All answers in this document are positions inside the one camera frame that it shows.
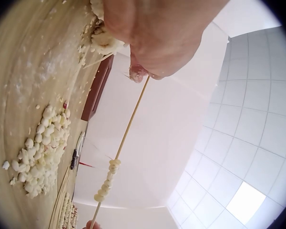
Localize person's right hand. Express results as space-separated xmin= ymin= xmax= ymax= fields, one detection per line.
xmin=86 ymin=220 xmax=102 ymax=229

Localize pile of loose corn kernels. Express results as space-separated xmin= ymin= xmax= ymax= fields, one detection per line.
xmin=2 ymin=104 xmax=72 ymax=200

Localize person's left hand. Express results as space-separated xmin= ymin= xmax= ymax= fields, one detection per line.
xmin=102 ymin=0 xmax=230 ymax=84

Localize row of threaded corn kernels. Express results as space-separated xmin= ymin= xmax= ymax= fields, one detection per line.
xmin=94 ymin=159 xmax=122 ymax=203

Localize loose bamboo skewer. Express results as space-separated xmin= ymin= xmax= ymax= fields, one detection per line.
xmin=83 ymin=53 xmax=115 ymax=69

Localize square ceiling light panel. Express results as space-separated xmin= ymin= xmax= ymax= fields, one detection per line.
xmin=225 ymin=181 xmax=268 ymax=225

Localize bundle of bamboo skewers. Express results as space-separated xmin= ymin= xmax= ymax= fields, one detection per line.
xmin=49 ymin=164 xmax=72 ymax=229

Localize person's left fingers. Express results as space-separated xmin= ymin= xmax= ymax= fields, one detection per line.
xmin=129 ymin=64 xmax=149 ymax=84

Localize brown wooden door frame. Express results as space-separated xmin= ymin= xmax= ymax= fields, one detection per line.
xmin=81 ymin=54 xmax=114 ymax=121

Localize stack of finished corn skewers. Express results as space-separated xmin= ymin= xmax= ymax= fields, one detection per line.
xmin=60 ymin=193 xmax=79 ymax=229

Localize thin bamboo skewer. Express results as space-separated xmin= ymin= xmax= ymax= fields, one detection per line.
xmin=90 ymin=76 xmax=150 ymax=229

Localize stripped corn cob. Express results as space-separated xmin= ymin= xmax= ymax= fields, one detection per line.
xmin=89 ymin=0 xmax=127 ymax=57

